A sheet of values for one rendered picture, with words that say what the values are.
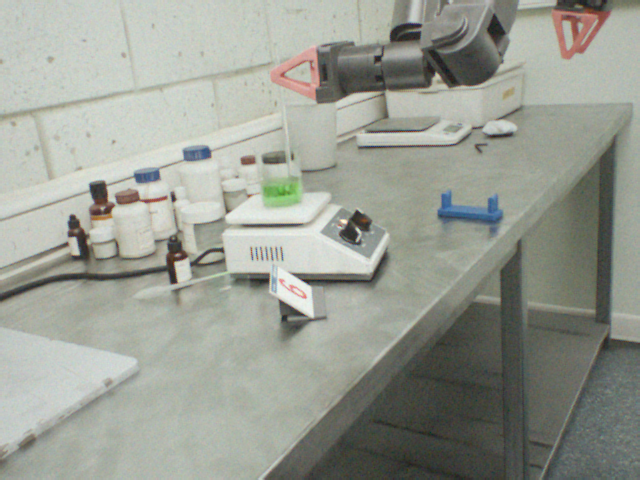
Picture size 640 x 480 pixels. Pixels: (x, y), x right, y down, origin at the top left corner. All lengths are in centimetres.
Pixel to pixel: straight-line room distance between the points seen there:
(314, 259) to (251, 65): 82
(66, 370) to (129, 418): 12
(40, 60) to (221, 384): 71
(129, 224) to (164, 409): 47
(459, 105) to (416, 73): 107
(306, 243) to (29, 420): 39
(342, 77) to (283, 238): 21
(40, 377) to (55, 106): 59
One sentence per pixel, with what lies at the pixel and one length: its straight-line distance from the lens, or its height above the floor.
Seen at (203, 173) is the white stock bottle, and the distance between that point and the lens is 121.
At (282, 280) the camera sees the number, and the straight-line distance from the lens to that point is 83.
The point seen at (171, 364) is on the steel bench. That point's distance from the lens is 74.
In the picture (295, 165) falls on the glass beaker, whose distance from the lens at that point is 91.
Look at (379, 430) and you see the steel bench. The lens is 179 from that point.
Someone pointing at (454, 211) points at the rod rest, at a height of 76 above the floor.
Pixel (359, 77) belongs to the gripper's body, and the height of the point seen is 100.
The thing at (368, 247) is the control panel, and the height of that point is 78.
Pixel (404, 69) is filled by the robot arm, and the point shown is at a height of 101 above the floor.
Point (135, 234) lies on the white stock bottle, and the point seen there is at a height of 79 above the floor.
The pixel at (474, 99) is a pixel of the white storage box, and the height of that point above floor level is 83.
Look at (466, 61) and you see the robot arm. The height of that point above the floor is 101.
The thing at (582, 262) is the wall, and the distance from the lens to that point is 236.
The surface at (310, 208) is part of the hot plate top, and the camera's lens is 91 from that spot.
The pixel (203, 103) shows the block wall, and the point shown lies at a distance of 149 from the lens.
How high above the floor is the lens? 108
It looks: 18 degrees down
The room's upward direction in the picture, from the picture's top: 6 degrees counter-clockwise
